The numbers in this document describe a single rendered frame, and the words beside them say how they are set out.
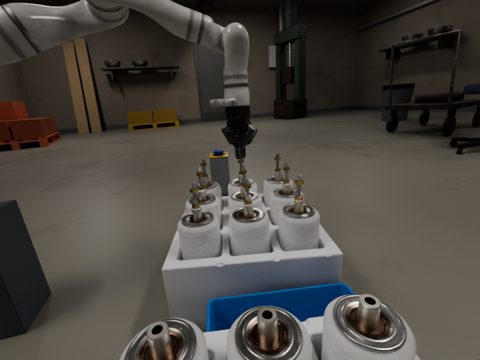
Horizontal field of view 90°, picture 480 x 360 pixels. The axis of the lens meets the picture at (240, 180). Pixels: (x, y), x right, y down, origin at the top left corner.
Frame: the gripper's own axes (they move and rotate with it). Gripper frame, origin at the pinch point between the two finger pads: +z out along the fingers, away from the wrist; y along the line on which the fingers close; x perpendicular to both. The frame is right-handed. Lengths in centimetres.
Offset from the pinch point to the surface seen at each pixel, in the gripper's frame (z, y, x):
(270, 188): 11.3, -8.7, -3.4
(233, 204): 10.7, -8.0, 13.3
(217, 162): 5.9, 15.3, -4.5
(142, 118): 10, 501, -242
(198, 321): 31.9, -11.7, 31.9
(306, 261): 18.3, -29.8, 15.1
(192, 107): -7, 511, -404
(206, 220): 9.6, -10.1, 24.9
